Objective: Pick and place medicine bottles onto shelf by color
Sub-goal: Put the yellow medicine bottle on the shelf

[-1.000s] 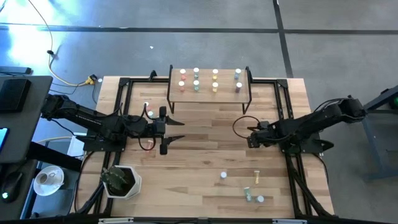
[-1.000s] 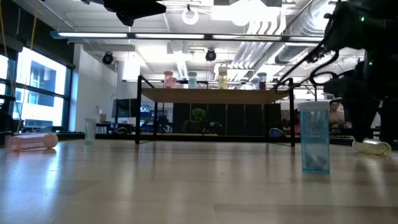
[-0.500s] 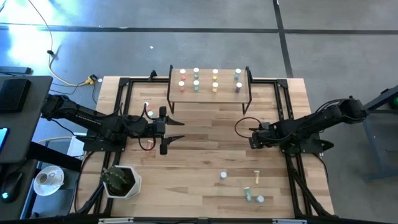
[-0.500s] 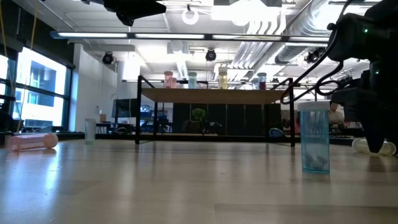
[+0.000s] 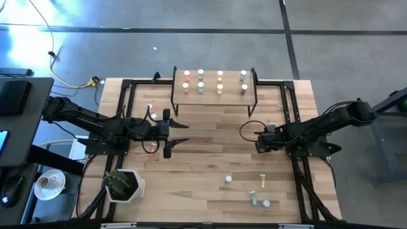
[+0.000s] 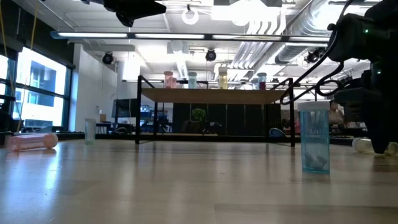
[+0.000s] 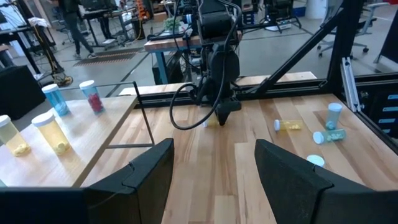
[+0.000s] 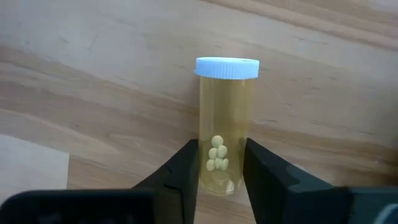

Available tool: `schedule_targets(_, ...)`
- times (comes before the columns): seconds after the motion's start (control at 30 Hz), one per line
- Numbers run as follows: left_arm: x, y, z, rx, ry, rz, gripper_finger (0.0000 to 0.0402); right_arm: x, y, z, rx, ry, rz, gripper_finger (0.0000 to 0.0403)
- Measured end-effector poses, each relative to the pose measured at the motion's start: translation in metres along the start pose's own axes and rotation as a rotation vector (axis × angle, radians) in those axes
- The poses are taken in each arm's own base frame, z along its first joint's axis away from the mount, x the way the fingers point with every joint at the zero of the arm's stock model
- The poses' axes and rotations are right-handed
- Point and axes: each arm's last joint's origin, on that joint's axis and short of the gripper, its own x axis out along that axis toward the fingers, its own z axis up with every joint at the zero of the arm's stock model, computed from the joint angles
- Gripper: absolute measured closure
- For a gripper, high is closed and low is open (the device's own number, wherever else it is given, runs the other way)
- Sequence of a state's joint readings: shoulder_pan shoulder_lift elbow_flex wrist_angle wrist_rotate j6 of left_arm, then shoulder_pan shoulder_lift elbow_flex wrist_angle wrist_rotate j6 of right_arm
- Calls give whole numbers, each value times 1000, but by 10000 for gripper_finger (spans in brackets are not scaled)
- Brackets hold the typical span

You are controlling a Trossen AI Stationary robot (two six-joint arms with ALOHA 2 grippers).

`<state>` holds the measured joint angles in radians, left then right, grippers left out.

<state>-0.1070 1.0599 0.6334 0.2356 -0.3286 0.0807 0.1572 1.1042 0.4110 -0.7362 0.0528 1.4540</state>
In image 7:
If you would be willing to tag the person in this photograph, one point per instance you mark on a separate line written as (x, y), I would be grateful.
(73, 21)

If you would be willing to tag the blue bottle with white pills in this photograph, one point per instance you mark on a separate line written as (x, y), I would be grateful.
(315, 160)

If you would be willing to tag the black office desk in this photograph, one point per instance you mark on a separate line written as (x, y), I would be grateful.
(102, 14)

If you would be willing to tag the black tripod stand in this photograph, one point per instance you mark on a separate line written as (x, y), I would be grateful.
(46, 53)

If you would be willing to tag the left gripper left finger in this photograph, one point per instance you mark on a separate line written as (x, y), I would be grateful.
(140, 193)

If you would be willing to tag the black drawer cabinet blue labels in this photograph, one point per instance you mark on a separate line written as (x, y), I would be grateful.
(379, 124)

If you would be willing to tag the green medicine bottle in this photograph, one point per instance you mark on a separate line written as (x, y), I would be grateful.
(329, 136)

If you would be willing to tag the small green plant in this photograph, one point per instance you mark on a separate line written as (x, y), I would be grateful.
(172, 24)

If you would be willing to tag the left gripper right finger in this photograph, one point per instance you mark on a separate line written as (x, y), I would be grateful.
(295, 193)

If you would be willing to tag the silver aluminium extrusion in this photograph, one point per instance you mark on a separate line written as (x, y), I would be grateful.
(349, 84)

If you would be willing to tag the black box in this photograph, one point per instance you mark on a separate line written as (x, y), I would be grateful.
(18, 90)

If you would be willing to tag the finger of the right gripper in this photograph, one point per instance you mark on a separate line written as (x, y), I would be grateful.
(227, 109)

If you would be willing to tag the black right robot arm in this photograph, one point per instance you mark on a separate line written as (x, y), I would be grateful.
(217, 18)

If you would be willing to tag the grey office chair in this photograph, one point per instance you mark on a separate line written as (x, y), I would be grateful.
(363, 28)

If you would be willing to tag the yellow medicine bottle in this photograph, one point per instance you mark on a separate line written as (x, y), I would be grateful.
(12, 140)
(211, 122)
(53, 135)

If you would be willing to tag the blue bottle with red pills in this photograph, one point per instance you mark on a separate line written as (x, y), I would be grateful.
(92, 98)

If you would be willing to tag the wooden workbench blue legs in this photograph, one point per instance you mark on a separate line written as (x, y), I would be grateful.
(168, 43)

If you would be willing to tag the striped floor mat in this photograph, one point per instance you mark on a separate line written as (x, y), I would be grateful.
(105, 57)

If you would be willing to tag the yellow peg lower right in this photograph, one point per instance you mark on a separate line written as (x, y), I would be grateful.
(289, 125)

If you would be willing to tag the black equipment rack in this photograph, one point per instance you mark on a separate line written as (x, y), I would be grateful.
(280, 12)

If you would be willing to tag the white cloth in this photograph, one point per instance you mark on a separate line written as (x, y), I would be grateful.
(38, 21)

